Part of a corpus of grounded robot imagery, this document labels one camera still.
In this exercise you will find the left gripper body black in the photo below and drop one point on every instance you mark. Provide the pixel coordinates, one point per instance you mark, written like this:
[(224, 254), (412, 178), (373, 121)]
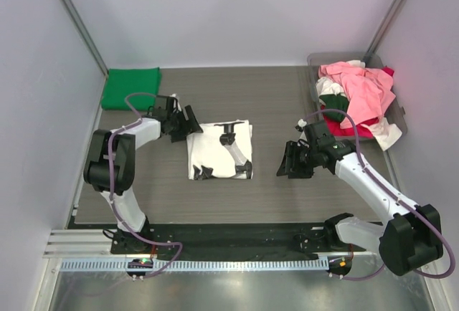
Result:
[(184, 125)]

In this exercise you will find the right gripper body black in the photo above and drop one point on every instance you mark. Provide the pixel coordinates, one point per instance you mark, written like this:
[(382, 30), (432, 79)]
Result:
[(295, 159)]

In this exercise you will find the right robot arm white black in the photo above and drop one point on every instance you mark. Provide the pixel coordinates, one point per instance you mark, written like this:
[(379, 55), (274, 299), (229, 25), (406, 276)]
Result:
[(407, 235)]

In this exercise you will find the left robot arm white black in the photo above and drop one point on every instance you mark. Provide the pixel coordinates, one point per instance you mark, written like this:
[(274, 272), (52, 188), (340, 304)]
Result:
[(110, 166)]

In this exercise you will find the red t shirt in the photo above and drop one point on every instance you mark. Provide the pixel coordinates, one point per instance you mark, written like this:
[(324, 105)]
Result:
[(337, 128)]

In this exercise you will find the dark green t shirt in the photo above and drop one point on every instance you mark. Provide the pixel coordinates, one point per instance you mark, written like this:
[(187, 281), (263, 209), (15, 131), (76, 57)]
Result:
[(338, 102)]

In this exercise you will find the folded green t shirt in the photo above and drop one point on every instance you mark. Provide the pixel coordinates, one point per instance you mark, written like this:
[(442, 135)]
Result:
[(122, 83)]

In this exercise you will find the cream white t shirt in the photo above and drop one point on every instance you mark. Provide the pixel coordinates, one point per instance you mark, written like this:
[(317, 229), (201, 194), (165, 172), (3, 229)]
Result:
[(387, 132)]

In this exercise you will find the pink t shirt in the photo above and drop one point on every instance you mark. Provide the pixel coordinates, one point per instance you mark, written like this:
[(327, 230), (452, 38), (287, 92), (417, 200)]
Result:
[(369, 90)]

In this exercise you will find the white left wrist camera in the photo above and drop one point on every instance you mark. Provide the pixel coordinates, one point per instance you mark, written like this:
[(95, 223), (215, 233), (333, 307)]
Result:
[(176, 104)]

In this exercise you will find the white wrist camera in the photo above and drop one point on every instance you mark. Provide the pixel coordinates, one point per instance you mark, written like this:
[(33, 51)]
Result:
[(176, 104), (300, 125)]

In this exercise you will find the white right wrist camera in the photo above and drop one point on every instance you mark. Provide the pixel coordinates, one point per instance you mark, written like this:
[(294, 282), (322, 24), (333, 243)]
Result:
[(300, 125)]

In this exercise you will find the right corner aluminium post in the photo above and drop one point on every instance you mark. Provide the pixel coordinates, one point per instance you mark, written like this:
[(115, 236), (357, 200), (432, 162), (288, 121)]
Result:
[(388, 20)]

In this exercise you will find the corner aluminium post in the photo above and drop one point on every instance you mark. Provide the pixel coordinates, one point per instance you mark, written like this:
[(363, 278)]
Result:
[(79, 24), (388, 20)]

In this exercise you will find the white slotted cable duct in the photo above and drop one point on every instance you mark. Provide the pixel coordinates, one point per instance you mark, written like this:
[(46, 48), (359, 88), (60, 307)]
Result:
[(134, 265)]

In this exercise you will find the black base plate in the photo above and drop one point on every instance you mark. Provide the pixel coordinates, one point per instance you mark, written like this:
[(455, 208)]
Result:
[(228, 241)]

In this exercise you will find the left corner aluminium post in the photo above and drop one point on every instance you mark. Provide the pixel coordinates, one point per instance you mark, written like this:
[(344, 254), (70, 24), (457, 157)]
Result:
[(79, 24)]

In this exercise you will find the aluminium rail frame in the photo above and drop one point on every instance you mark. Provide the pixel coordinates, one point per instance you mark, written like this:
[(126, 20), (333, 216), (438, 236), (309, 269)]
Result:
[(71, 243)]

